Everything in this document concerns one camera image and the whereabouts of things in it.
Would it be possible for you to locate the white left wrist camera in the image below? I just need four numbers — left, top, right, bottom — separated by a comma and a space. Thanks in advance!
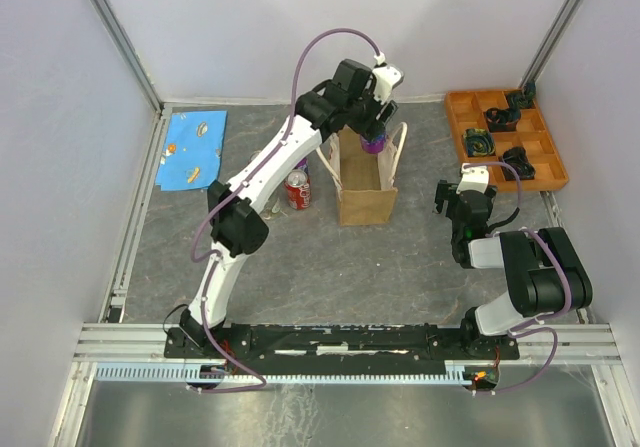
372, 52, 404, 104

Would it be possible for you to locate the aluminium frame rail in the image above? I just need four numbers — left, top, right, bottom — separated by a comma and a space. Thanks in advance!
90, 0, 167, 323
75, 323, 621, 365

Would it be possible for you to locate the aluminium frame post right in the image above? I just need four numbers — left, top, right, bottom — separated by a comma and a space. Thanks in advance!
519, 0, 584, 87

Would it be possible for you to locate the red soda can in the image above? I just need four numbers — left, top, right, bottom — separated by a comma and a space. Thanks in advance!
284, 169, 311, 210

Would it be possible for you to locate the blue green rolled sock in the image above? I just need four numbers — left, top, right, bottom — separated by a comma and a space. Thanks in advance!
462, 128, 496, 157

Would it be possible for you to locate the black rolled sock upper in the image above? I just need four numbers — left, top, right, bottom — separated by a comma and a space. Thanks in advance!
484, 91, 535, 132

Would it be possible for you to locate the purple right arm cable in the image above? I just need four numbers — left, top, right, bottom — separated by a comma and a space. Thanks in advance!
462, 160, 574, 396

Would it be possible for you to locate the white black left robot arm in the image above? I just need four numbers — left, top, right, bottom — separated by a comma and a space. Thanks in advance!
179, 59, 404, 357

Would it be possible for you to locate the blue cartoon print cloth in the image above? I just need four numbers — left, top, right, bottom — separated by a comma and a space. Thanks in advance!
155, 110, 227, 192

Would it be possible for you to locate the orange wooden compartment tray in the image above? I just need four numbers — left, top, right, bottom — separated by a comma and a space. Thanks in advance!
444, 89, 569, 192

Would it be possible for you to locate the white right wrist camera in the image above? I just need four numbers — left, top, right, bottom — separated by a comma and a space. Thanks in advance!
456, 163, 490, 194

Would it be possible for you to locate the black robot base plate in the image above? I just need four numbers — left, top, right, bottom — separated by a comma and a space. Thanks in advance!
164, 321, 520, 378

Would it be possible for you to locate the aluminium frame rail left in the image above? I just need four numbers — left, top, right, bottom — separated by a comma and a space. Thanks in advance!
90, 0, 167, 323

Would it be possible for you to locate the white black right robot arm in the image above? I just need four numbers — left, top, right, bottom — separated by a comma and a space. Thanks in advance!
429, 180, 593, 362

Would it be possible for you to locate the purple soda can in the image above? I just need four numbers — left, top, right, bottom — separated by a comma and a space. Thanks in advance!
295, 157, 310, 180
360, 134, 387, 155

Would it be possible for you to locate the aluminium frame rail front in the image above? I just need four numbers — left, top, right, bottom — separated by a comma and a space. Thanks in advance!
75, 323, 621, 365

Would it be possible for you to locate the blue slotted cable duct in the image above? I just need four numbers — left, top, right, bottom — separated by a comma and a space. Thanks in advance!
93, 361, 474, 383

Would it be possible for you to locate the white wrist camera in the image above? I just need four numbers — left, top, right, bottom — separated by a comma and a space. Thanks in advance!
456, 163, 490, 194
372, 52, 404, 104

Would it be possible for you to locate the dark rolled sock top corner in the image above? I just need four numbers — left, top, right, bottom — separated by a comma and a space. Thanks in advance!
521, 80, 536, 100

